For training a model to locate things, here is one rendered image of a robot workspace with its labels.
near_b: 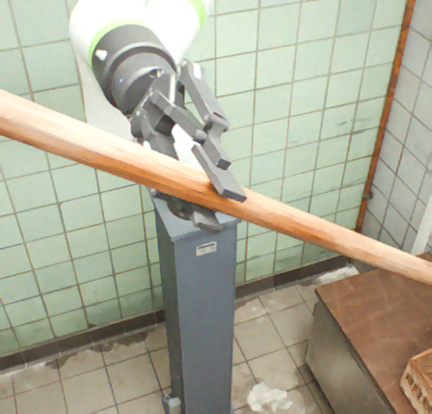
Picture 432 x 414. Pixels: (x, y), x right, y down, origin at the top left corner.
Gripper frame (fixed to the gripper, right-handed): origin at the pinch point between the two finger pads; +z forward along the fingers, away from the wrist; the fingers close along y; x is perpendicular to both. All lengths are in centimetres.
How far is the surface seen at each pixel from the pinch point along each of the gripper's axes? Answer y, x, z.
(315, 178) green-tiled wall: 37, -156, -124
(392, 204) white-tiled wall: 26, -185, -105
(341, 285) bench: 53, -148, -73
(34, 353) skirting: 168, -89, -125
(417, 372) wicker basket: 45, -135, -26
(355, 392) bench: 76, -153, -42
